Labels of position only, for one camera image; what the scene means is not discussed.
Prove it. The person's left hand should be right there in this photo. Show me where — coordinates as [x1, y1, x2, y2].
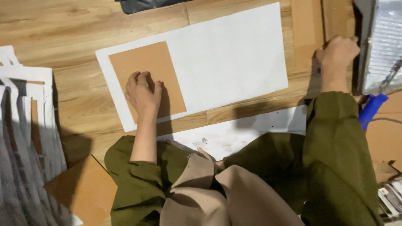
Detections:
[125, 71, 163, 118]

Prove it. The person's right hand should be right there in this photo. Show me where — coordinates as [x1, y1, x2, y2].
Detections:
[315, 35, 361, 79]

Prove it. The brown cardboard rectangle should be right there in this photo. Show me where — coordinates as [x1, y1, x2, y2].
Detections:
[109, 41, 187, 125]

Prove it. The tall brown cardboard panel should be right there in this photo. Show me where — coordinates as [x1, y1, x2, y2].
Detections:
[290, 0, 325, 68]
[322, 0, 356, 42]

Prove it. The olive green garment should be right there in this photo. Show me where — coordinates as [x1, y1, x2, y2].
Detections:
[104, 92, 384, 226]

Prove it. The large white paper sheet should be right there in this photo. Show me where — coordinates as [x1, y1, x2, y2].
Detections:
[95, 3, 289, 132]

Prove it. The stained white paper sheet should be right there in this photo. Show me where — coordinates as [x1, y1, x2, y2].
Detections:
[157, 105, 308, 161]

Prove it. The small torn paper scrap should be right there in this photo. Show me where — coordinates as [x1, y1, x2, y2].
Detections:
[192, 137, 209, 149]

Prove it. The black plastic bag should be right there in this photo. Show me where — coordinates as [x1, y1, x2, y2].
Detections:
[115, 0, 194, 15]

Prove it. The beige cloth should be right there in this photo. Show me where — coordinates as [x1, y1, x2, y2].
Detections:
[160, 148, 305, 226]

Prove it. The large brown cardboard sheet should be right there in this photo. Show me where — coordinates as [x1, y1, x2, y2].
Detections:
[44, 155, 117, 226]

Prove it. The stack of paper-covered boards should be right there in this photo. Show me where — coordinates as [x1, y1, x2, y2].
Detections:
[0, 45, 75, 226]

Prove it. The blue handled paint roller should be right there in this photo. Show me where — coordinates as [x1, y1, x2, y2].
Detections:
[359, 56, 402, 131]

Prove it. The thin grey cable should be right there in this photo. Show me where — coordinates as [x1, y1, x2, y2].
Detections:
[366, 117, 402, 125]

